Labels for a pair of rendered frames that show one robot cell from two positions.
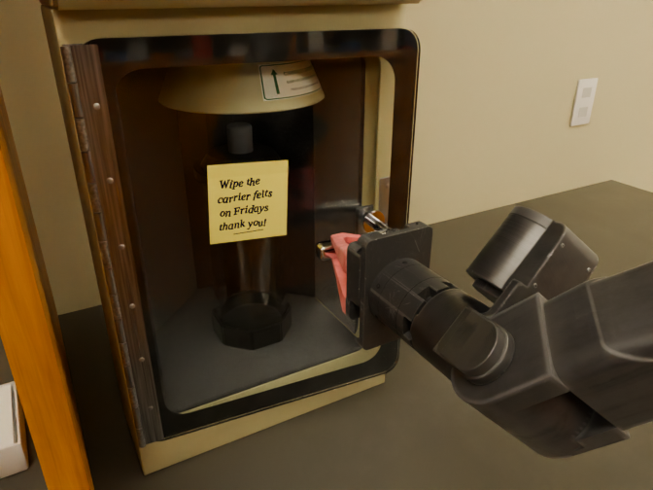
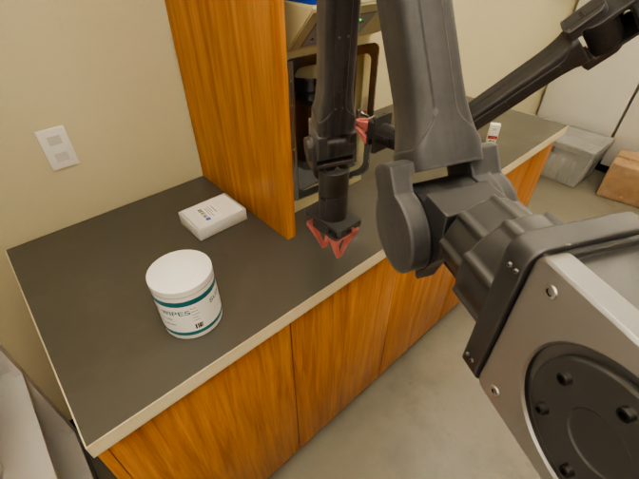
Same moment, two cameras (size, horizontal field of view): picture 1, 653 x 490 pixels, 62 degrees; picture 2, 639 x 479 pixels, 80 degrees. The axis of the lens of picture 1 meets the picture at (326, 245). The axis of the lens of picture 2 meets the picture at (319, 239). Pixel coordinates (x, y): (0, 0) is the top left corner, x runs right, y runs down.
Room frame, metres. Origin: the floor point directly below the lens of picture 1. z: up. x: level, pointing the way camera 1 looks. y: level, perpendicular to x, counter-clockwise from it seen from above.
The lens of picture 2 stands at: (-0.53, 0.32, 1.64)
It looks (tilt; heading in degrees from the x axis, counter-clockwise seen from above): 40 degrees down; 347
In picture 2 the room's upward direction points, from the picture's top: straight up
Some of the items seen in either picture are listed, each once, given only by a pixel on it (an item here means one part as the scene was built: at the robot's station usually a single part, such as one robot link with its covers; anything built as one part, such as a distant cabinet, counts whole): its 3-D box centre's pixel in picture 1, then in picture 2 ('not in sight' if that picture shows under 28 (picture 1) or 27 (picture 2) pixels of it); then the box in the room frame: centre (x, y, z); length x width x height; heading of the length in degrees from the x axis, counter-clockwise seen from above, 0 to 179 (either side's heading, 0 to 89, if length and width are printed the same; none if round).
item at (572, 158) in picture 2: not in sight; (557, 151); (1.89, -2.27, 0.17); 0.60 x 0.42 x 0.33; 27
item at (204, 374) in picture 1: (276, 246); (334, 125); (0.49, 0.05, 1.19); 0.30 x 0.01 x 0.40; 114
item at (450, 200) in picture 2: not in sight; (445, 228); (-0.29, 0.16, 1.43); 0.10 x 0.05 x 0.09; 3
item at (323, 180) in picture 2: not in sight; (332, 177); (0.08, 0.16, 1.27); 0.07 x 0.06 x 0.07; 3
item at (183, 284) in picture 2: not in sight; (186, 294); (0.09, 0.48, 1.02); 0.13 x 0.13 x 0.15
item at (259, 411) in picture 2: not in sight; (344, 268); (0.65, -0.06, 0.45); 2.05 x 0.67 x 0.90; 119
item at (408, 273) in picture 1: (411, 299); (387, 135); (0.37, -0.07, 1.20); 0.07 x 0.07 x 0.10; 29
